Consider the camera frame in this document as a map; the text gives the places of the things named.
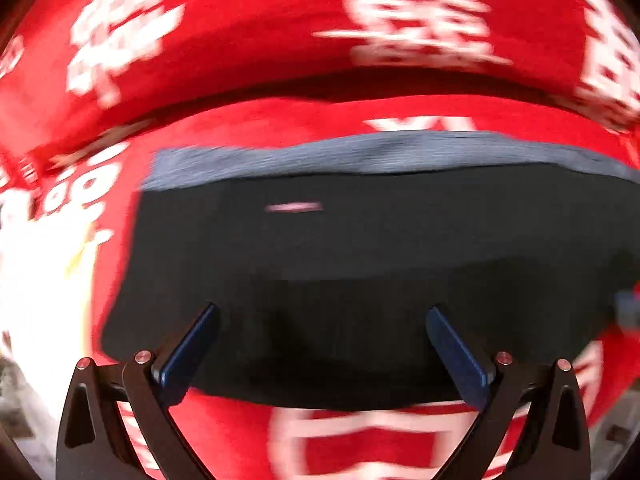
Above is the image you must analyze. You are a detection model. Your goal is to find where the black pants grey waistband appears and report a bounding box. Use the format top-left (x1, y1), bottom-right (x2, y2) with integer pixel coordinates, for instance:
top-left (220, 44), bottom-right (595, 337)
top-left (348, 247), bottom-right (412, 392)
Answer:
top-left (100, 131), bottom-right (639, 410)

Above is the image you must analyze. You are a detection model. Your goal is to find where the red sofa seat cover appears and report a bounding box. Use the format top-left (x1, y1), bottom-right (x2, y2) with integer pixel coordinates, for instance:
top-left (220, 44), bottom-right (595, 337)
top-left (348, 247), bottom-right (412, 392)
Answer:
top-left (2, 96), bottom-right (625, 479)

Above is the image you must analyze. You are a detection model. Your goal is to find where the red sofa back cushion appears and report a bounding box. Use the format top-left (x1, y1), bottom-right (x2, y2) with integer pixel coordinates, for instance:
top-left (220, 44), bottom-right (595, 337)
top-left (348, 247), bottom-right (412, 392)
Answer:
top-left (1, 0), bottom-right (639, 166)

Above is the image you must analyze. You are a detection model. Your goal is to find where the white cream cloth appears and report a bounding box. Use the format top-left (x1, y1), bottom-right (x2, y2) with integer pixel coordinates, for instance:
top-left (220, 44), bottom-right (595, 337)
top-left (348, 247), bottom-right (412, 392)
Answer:
top-left (1, 206), bottom-right (98, 458)

